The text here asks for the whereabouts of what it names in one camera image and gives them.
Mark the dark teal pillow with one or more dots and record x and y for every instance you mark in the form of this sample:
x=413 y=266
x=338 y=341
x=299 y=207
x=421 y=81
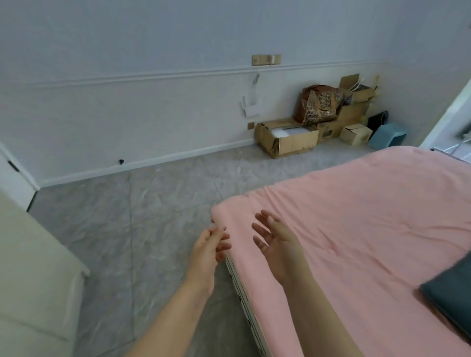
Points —
x=450 y=290

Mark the pink bed sheet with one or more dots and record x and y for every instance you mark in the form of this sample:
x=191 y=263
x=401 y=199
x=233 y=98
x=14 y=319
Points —
x=368 y=220

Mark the large open cardboard box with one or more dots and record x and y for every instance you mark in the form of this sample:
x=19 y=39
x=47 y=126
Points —
x=290 y=144

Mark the white cabinet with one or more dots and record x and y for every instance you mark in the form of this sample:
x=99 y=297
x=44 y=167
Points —
x=33 y=283

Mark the black bag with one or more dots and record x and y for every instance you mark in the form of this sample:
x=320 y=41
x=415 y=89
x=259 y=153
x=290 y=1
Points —
x=376 y=120

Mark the person's left forearm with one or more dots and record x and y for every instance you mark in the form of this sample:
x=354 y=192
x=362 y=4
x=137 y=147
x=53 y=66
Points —
x=173 y=320

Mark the person's left fingers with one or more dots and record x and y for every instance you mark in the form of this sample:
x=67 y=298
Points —
x=220 y=245

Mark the white torn paper pieces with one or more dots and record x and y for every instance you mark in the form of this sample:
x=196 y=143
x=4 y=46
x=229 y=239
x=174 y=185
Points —
x=251 y=106

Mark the black door hinge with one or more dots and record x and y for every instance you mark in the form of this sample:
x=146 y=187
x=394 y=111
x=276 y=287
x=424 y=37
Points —
x=13 y=166

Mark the light blue plastic stool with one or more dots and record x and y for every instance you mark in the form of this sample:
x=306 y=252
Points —
x=386 y=136

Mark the white door frame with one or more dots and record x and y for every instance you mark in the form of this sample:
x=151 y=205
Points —
x=443 y=117

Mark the person's right fingers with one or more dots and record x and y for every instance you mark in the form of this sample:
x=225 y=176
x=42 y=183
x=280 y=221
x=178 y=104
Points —
x=263 y=231

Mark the medium closed cardboard box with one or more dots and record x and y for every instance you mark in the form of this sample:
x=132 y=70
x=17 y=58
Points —
x=353 y=113

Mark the gold wall switch panel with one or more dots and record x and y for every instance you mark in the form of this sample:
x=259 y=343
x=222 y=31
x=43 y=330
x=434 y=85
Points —
x=266 y=59

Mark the small cardboard box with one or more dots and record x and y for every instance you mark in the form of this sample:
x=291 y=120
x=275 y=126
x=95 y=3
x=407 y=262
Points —
x=355 y=135

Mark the white papers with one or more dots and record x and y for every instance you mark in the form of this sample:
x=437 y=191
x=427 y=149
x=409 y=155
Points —
x=287 y=130

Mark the open cardboard box with flaps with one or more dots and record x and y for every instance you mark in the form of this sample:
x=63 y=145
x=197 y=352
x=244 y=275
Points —
x=358 y=92

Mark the person's left hand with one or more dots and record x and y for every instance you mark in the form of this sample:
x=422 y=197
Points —
x=204 y=257

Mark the person's right forearm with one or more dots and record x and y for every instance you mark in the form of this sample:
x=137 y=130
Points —
x=320 y=320

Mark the white door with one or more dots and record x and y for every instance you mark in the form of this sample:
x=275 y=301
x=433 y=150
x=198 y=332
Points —
x=16 y=184

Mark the brown patterned bag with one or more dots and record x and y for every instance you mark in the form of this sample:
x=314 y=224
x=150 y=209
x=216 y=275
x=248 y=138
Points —
x=319 y=105

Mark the metal rack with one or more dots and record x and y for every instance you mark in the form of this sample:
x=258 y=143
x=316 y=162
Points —
x=463 y=144

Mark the person's right hand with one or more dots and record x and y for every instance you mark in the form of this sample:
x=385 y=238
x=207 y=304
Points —
x=283 y=253

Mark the low cardboard box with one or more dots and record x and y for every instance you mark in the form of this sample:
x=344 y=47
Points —
x=329 y=131

